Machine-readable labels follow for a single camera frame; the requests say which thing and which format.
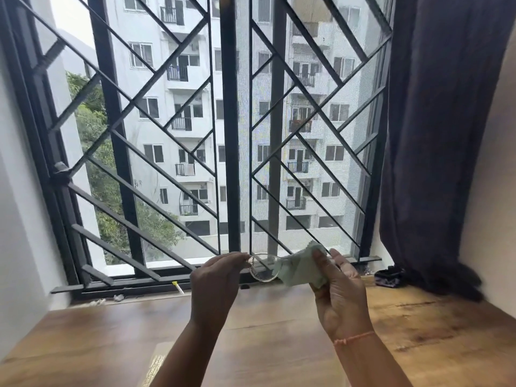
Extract person's left hand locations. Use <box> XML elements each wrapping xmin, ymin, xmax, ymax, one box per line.
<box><xmin>189</xmin><ymin>252</ymin><xmax>252</xmax><ymax>329</ymax></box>

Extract person's right hand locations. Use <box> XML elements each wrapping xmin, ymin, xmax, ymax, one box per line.
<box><xmin>309</xmin><ymin>248</ymin><xmax>374</xmax><ymax>342</ymax></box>

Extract clear-framed eyeglasses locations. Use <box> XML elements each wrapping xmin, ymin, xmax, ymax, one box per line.
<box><xmin>246</xmin><ymin>253</ymin><xmax>335</xmax><ymax>284</ymax></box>

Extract light green cleaning cloth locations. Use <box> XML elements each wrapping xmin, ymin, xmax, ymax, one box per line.
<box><xmin>276</xmin><ymin>242</ymin><xmax>329</xmax><ymax>290</ymax></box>

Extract translucent yellowish glasses case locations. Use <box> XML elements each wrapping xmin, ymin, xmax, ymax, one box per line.
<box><xmin>137</xmin><ymin>344</ymin><xmax>172</xmax><ymax>387</ymax></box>

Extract person's right forearm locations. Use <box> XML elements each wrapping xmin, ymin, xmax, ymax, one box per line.
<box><xmin>334</xmin><ymin>332</ymin><xmax>412</xmax><ymax>387</ymax></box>

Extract person's left forearm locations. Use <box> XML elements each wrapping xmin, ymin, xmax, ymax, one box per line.
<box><xmin>149</xmin><ymin>318</ymin><xmax>226</xmax><ymax>387</ymax></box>

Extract dark crumpled cloth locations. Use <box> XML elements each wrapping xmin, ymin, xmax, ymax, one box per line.
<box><xmin>374</xmin><ymin>266</ymin><xmax>406</xmax><ymax>288</ymax></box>

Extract pink wrist thread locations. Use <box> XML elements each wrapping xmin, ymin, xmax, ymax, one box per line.
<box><xmin>333</xmin><ymin>330</ymin><xmax>376</xmax><ymax>347</ymax></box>

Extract black metal window grille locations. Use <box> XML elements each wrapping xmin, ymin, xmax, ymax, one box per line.
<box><xmin>12</xmin><ymin>0</ymin><xmax>394</xmax><ymax>295</ymax></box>

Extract green tree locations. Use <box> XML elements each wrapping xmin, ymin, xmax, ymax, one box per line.
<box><xmin>66</xmin><ymin>72</ymin><xmax>186</xmax><ymax>266</ymax></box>

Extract white apartment building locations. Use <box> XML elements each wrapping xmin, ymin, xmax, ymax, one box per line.
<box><xmin>104</xmin><ymin>0</ymin><xmax>384</xmax><ymax>259</ymax></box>

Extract dark curtain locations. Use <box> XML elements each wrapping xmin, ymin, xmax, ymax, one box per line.
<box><xmin>378</xmin><ymin>0</ymin><xmax>516</xmax><ymax>302</ymax></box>

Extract black window frame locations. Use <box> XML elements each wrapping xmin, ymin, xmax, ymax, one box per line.
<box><xmin>0</xmin><ymin>0</ymin><xmax>396</xmax><ymax>301</ymax></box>

